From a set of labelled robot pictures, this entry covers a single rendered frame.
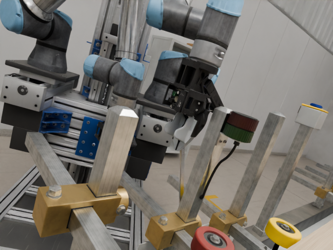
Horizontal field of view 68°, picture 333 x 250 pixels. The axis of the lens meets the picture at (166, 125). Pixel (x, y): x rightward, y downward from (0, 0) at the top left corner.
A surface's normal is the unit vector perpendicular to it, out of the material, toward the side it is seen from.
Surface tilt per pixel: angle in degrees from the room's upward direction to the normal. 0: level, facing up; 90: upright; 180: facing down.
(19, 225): 0
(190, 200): 90
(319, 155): 90
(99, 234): 0
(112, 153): 90
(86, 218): 0
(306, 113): 90
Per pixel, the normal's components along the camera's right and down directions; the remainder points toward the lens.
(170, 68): -0.11, 0.18
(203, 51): -0.31, 0.08
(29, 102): 0.11, 0.25
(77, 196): 0.30, -0.93
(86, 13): 0.56, 0.35
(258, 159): -0.73, -0.09
